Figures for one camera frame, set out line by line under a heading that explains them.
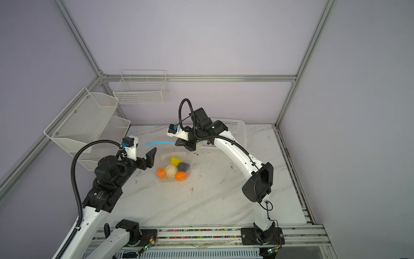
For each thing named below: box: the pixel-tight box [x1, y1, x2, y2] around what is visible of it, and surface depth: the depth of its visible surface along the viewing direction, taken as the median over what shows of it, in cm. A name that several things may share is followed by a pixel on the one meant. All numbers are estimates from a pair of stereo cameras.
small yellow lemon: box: [170, 157, 184, 167], surface depth 92 cm
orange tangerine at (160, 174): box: [155, 168, 167, 180], surface depth 84 cm
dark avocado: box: [177, 161, 191, 173], surface depth 89 cm
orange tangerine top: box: [175, 171, 187, 182], surface depth 88 cm
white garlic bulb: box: [164, 164, 178, 179], surface depth 88 cm
